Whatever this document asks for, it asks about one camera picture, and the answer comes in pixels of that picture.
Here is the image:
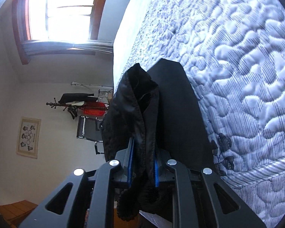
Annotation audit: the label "black pants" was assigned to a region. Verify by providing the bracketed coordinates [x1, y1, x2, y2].
[101, 59, 216, 221]

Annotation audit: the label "wooden bench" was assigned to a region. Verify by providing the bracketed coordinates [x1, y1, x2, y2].
[0, 200, 37, 227]

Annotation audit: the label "black chrome chair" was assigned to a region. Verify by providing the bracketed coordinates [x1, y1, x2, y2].
[77, 115, 104, 155]

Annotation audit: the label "red bag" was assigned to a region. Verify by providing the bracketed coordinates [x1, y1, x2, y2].
[80, 102, 108, 117]

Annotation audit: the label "wooden coat rack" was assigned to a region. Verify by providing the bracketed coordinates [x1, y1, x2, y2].
[46, 98, 85, 120]

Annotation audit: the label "black garment on rack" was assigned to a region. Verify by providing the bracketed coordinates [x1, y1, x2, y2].
[58, 93, 98, 104]

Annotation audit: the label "striped cloth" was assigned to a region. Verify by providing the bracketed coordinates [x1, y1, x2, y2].
[97, 89, 113, 105]

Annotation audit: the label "grey curtain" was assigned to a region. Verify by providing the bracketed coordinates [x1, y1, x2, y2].
[21, 40, 113, 56]

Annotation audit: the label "quilted grey-white mattress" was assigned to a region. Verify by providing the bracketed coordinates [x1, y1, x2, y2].
[113, 0, 285, 227]

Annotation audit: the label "wooden framed window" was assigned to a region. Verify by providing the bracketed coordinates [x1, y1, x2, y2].
[12, 0, 106, 65]

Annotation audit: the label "framed wall picture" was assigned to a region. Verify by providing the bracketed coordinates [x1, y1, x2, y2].
[16, 117, 41, 159]

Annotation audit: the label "white wall rail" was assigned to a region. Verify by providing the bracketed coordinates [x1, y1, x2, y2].
[70, 81, 113, 89]

